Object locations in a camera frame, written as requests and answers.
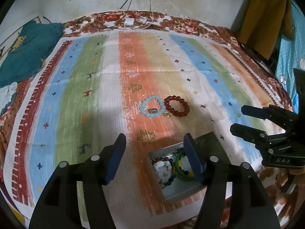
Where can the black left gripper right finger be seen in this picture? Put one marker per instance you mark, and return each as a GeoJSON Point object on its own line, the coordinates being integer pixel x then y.
{"type": "Point", "coordinates": [199, 150]}

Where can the white charger adapter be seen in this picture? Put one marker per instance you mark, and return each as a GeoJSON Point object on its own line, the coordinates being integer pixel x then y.
{"type": "Point", "coordinates": [129, 21]}

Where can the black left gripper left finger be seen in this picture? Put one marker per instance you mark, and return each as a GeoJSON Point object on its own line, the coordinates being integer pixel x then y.
{"type": "Point", "coordinates": [102, 168]}

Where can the grey metal tray box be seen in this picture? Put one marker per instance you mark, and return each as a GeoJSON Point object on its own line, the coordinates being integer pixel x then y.
{"type": "Point", "coordinates": [167, 188]}

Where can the teal pillow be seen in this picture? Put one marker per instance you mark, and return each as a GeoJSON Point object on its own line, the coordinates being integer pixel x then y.
{"type": "Point", "coordinates": [25, 57]}

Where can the mustard yellow hanging cloth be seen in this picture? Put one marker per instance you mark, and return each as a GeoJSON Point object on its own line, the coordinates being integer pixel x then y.
{"type": "Point", "coordinates": [264, 21]}

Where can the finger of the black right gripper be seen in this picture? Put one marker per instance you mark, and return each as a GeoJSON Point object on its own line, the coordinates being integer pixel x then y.
{"type": "Point", "coordinates": [255, 136]}
{"type": "Point", "coordinates": [275, 114]}

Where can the green jade bangle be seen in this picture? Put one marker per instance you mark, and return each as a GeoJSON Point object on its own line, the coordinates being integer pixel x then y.
{"type": "Point", "coordinates": [184, 175]}

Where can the white crumpled cloth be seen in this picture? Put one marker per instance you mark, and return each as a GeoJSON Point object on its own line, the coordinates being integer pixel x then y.
{"type": "Point", "coordinates": [8, 95]}

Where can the striped colourful christmas mat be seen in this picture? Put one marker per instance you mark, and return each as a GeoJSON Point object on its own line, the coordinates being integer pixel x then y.
{"type": "Point", "coordinates": [154, 87]}

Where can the right hand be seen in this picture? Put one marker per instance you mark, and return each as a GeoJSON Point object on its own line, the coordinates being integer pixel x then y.
{"type": "Point", "coordinates": [288, 179]}

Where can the turquoise patterned curtain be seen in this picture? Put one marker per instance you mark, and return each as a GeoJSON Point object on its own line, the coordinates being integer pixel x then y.
{"type": "Point", "coordinates": [291, 56]}

